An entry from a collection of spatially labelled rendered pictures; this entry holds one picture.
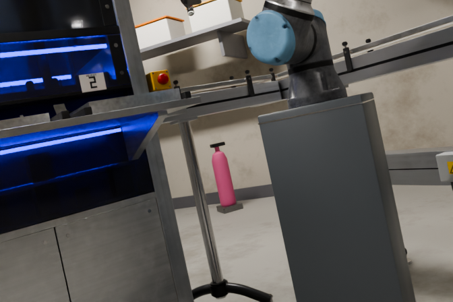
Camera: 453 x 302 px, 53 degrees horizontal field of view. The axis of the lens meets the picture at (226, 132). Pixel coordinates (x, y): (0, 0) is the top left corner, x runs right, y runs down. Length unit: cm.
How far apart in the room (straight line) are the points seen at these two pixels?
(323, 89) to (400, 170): 74
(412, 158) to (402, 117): 241
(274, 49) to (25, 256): 100
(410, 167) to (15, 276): 136
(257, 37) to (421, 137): 322
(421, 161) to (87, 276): 120
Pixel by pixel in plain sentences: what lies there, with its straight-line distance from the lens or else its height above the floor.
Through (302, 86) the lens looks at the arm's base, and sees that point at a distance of 112.
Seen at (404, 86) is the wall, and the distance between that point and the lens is 411.
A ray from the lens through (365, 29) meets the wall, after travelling 416.
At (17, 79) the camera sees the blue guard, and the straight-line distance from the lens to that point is 158.
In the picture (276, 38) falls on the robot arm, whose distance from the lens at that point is 100.
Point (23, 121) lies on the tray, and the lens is 129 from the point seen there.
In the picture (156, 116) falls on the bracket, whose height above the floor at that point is 85.
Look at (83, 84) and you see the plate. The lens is 161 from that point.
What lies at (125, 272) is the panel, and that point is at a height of 36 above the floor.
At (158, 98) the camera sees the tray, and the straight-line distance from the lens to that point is 127.
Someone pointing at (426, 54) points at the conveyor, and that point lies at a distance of 161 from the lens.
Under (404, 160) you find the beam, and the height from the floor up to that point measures 52.
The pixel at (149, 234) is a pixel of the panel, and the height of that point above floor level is 46.
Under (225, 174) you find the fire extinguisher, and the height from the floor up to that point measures 33.
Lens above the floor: 79
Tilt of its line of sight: 1 degrees down
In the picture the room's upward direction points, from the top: 12 degrees counter-clockwise
